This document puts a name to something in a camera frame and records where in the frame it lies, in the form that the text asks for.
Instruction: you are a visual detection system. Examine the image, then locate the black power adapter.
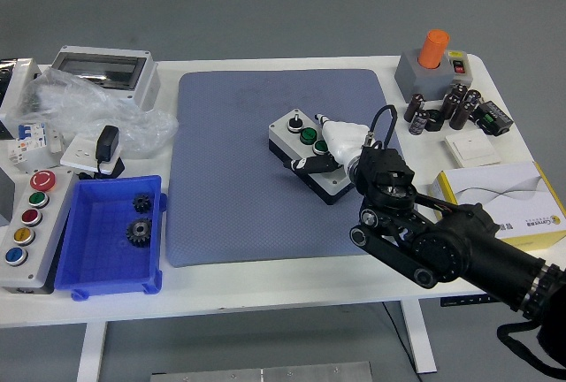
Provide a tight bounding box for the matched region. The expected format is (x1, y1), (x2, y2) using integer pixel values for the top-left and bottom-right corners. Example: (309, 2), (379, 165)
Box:
(94, 124), (121, 165)

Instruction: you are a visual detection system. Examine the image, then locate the white wall switch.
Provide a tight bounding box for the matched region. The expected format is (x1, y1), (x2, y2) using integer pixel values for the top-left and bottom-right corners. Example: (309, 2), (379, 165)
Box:
(444, 128), (501, 167)

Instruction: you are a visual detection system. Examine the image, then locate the grey metal box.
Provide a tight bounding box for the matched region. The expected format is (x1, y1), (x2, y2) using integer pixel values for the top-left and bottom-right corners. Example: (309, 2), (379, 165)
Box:
(0, 164), (17, 227)

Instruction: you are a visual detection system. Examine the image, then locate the white wall socket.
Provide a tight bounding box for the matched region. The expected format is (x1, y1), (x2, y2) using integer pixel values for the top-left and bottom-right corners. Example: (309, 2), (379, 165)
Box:
(59, 134), (123, 171)

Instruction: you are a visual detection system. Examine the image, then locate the grey five-button control box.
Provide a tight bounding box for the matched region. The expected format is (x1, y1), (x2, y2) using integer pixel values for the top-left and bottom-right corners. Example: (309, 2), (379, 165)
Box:
(0, 168), (79, 295)

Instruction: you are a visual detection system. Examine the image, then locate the white table leg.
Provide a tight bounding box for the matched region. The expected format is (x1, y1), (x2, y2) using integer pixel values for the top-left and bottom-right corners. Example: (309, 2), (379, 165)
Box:
(400, 300), (439, 374)
(75, 322), (110, 382)

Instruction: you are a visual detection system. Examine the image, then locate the large black gear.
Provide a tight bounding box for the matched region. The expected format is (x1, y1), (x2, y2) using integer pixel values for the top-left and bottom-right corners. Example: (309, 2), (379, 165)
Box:
(125, 218), (154, 248)

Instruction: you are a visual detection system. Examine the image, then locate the grey metal plate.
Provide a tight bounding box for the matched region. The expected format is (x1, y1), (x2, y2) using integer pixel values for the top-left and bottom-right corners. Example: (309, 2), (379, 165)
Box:
(149, 361), (375, 382)

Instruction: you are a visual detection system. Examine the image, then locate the white blue circuit breaker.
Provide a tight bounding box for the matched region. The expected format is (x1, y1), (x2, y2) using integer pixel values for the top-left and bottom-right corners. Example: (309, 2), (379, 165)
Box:
(16, 121), (50, 153)

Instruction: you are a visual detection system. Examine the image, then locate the blue plastic bin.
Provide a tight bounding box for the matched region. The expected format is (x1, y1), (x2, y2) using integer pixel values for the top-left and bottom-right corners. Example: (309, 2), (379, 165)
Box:
(53, 173), (168, 302)

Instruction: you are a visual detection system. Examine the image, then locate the black cable under table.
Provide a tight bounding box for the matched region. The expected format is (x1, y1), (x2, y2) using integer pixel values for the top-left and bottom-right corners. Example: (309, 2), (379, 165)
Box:
(380, 301), (415, 374)

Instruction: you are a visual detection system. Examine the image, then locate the black module with green terminals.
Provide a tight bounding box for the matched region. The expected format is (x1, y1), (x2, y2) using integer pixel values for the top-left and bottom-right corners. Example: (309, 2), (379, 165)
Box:
(470, 99), (515, 137)

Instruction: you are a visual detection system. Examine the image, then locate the grey four-button control box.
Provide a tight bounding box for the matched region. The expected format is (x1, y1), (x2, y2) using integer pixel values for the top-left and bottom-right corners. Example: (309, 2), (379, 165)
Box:
(267, 109), (355, 206)

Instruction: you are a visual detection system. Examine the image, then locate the black adapter cord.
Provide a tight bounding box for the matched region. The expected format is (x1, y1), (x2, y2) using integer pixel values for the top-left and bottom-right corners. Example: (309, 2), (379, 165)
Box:
(78, 157), (127, 180)

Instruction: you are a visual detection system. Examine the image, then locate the black table control panel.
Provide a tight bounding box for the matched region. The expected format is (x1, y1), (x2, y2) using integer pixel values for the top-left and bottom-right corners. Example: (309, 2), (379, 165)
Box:
(440, 295), (493, 308)

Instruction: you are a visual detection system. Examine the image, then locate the black ring coil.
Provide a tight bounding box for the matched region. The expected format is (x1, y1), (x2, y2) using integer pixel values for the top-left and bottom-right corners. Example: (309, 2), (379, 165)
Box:
(424, 109), (446, 132)

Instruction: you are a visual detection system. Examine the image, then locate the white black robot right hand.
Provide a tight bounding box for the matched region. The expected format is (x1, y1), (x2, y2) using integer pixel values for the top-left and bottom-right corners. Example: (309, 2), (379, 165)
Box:
(282, 111), (375, 176)

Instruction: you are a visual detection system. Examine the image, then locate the grey-blue table mat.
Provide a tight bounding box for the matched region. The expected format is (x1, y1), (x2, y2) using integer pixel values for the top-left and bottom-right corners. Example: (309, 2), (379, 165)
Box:
(165, 67), (406, 268)

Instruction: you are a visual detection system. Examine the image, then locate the orange cylinder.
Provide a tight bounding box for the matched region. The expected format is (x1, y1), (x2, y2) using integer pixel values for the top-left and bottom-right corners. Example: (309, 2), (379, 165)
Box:
(418, 29), (451, 69)

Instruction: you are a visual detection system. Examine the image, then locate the white orange-marked circuit breaker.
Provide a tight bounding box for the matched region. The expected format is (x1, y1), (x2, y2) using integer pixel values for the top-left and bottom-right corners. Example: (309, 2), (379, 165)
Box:
(5, 140), (30, 166)

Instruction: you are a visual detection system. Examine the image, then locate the white yellow cardboard box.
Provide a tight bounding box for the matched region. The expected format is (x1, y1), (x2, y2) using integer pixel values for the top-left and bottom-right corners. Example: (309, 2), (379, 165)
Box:
(429, 161), (566, 253)

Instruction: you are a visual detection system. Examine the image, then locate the clear plastic bag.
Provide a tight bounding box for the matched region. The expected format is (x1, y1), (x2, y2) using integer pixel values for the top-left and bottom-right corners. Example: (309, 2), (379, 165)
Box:
(8, 66), (180, 156)

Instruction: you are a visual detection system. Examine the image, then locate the grey base with rocker switch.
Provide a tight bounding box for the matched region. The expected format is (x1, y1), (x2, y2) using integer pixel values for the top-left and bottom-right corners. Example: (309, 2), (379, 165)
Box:
(394, 49), (473, 103)

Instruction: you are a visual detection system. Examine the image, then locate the white grey electrical box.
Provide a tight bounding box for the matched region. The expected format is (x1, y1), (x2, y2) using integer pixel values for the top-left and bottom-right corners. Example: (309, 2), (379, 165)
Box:
(0, 57), (43, 140)

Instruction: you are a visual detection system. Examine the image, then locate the small black gear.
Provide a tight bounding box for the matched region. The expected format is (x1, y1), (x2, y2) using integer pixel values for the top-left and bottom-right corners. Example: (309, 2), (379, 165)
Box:
(132, 194), (154, 214)

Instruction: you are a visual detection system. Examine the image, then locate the grey enclosure with clear window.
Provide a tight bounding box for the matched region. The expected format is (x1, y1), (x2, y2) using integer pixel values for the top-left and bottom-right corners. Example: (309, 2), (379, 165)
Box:
(49, 44), (159, 111)

